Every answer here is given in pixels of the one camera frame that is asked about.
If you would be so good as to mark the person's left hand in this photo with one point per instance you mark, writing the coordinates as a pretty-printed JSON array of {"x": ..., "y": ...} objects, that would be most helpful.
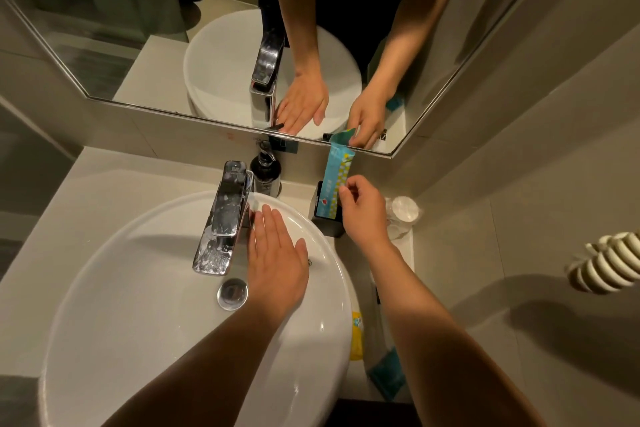
[{"x": 277, "y": 271}]

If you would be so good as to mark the person's right hand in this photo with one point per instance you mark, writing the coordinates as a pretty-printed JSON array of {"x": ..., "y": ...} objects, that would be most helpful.
[{"x": 365, "y": 219}]

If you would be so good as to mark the person's left little finger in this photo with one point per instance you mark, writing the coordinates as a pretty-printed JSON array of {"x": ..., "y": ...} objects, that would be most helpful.
[{"x": 251, "y": 243}]

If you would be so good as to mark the person's left thumb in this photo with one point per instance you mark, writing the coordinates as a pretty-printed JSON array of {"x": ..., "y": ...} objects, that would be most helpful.
[{"x": 302, "y": 255}]

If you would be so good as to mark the person's right thumb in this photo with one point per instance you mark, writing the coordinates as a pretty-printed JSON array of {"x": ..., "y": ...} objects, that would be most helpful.
[{"x": 345, "y": 199}]

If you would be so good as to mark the person's left middle finger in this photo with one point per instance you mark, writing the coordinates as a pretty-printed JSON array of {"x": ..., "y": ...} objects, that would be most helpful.
[{"x": 269, "y": 229}]

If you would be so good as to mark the teal checkered packet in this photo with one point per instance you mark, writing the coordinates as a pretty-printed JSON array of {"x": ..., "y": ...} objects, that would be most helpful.
[{"x": 334, "y": 176}]

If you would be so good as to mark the person's left forearm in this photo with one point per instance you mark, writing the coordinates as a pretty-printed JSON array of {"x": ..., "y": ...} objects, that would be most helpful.
[{"x": 200, "y": 371}]

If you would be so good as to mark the person's right forearm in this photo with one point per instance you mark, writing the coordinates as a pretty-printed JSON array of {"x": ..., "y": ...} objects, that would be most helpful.
[{"x": 435, "y": 341}]

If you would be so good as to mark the black holder box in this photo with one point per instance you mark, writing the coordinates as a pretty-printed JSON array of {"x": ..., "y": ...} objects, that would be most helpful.
[{"x": 327, "y": 224}]

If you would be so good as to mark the chrome faucet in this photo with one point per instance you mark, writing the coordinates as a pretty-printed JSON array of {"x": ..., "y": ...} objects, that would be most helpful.
[{"x": 222, "y": 221}]

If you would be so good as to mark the chrome drain plug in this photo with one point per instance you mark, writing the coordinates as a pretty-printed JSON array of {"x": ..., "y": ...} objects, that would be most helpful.
[{"x": 232, "y": 294}]

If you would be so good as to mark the black soap pump bottle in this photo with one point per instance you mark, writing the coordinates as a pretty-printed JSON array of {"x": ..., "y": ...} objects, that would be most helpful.
[{"x": 266, "y": 171}]

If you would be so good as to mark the wrapped clear plastic cup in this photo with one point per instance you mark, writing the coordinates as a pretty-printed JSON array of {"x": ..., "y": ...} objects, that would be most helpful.
[{"x": 404, "y": 211}]

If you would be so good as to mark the yellow packet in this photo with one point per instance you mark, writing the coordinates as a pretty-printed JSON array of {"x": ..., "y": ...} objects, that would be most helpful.
[{"x": 356, "y": 336}]

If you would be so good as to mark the white round wash basin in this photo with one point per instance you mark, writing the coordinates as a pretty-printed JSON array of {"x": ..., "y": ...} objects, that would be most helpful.
[{"x": 140, "y": 301}]

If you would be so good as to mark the clear wrapped teal packet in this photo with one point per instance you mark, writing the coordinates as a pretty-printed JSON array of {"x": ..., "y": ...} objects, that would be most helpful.
[{"x": 389, "y": 374}]

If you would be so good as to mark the wall mirror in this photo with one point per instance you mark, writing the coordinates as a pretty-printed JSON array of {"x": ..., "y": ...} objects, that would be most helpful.
[{"x": 150, "y": 16}]

